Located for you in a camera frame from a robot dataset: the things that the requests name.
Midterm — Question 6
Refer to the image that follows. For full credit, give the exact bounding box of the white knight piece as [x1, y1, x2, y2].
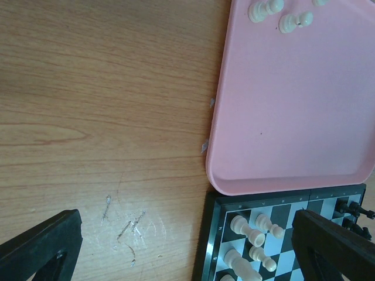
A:
[224, 249, 263, 281]

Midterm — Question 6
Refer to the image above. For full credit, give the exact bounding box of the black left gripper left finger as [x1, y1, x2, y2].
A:
[1, 209, 83, 280]

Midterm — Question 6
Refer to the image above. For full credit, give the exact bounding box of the pink plastic tray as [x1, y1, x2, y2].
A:
[206, 1, 374, 196]

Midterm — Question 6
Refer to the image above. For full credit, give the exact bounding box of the white pawn on tray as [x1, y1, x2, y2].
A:
[278, 11, 313, 33]

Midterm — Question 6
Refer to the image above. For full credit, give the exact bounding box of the white pawn piece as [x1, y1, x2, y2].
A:
[255, 214, 285, 239]

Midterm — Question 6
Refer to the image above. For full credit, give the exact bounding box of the white rook on tray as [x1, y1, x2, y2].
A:
[248, 0, 284, 23]

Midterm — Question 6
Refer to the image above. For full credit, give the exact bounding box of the black white chessboard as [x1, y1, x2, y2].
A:
[192, 184, 366, 280]

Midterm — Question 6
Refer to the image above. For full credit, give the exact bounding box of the white knight on tray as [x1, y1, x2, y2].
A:
[312, 0, 329, 6]

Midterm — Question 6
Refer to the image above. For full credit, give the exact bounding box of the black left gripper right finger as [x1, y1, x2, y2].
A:
[291, 210, 374, 280]

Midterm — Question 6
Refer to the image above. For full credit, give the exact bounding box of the black knight piece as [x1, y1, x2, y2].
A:
[342, 218, 372, 241]

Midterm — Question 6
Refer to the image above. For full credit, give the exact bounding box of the black rook piece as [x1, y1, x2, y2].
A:
[335, 199, 374, 220]

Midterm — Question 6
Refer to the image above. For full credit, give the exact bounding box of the white rook piece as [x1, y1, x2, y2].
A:
[230, 215, 265, 248]

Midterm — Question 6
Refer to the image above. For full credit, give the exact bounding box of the white bishop piece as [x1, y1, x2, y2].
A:
[220, 274, 235, 281]

